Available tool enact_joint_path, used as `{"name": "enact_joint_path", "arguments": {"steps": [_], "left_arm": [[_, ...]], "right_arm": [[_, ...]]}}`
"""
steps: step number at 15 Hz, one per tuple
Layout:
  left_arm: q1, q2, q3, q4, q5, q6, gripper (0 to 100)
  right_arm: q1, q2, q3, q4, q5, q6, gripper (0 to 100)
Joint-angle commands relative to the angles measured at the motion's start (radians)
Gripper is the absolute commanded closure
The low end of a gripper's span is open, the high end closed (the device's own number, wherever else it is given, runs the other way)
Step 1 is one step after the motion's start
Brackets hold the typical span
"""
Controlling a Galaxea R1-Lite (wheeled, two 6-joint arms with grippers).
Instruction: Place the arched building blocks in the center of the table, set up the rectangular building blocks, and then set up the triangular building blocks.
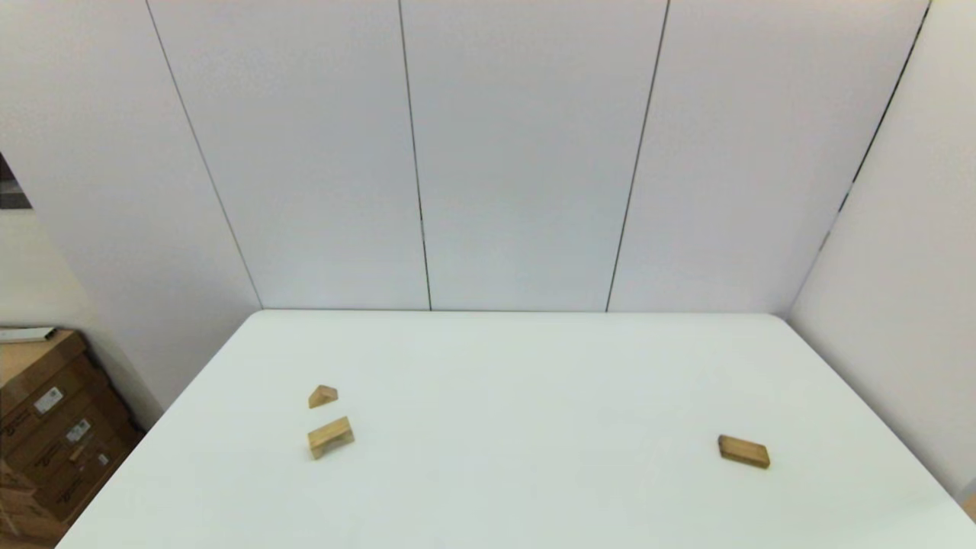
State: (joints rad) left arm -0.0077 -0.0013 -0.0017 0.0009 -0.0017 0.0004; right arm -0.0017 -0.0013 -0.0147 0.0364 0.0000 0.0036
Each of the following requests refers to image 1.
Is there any arched wooden block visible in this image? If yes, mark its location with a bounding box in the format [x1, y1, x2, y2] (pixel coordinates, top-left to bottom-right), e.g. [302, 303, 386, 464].
[307, 416, 355, 461]

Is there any rectangular wooden block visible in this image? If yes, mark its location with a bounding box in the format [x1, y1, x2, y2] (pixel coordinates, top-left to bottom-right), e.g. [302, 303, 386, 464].
[718, 435, 771, 469]

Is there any large cardboard box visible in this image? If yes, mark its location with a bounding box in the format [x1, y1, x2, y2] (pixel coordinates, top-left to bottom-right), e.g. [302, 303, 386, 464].
[0, 329, 98, 435]

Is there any low cardboard box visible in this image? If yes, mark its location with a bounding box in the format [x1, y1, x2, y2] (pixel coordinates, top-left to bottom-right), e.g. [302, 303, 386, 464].
[0, 461, 69, 546]

